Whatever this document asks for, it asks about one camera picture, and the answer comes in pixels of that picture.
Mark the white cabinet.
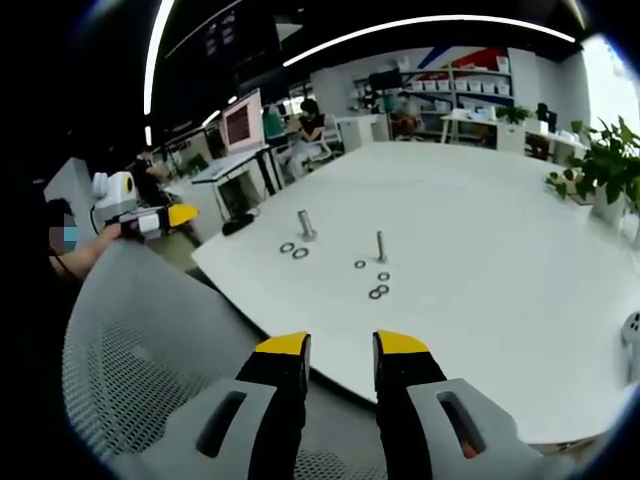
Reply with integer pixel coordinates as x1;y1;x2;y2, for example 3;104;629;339
335;113;390;154

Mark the grey mesh office chair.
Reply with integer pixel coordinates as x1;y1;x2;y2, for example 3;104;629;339
62;238;391;480

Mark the large green potted plant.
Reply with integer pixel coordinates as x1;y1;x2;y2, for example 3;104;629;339
544;116;640;222

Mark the thick threaded stud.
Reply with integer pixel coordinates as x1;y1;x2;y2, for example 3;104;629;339
297;209;319;243

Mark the black computer mouse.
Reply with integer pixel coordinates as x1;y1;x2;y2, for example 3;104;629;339
221;213;259;237

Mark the white device with holes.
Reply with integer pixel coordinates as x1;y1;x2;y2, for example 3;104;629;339
620;310;640;387

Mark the person's left hand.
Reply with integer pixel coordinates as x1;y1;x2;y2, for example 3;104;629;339
82;223;124;269

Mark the green office chair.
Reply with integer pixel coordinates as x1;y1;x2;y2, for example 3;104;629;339
262;106;287;147

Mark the ceiling light strip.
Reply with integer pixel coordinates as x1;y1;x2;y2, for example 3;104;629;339
143;0;177;117
282;14;577;69

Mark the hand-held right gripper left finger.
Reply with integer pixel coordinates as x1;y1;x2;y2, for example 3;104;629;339
110;330;312;480

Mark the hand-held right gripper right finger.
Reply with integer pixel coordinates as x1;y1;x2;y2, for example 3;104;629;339
372;329;569;480

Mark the storage shelf with white bins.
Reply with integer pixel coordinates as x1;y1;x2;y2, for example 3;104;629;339
397;55;514;144

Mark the computer monitor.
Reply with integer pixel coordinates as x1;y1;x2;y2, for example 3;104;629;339
221;88;267;154

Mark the small green potted plant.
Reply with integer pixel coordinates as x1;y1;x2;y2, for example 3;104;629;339
496;104;534;126

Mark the white office desk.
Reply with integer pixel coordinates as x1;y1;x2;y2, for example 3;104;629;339
191;144;282;221

